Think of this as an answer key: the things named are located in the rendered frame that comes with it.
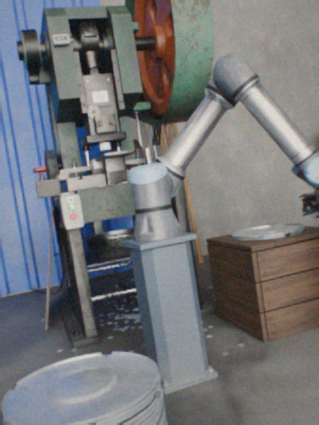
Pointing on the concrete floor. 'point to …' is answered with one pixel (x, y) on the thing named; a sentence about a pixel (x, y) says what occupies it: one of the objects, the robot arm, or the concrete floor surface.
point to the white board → (48, 267)
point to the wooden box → (267, 283)
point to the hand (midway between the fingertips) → (311, 208)
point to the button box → (70, 222)
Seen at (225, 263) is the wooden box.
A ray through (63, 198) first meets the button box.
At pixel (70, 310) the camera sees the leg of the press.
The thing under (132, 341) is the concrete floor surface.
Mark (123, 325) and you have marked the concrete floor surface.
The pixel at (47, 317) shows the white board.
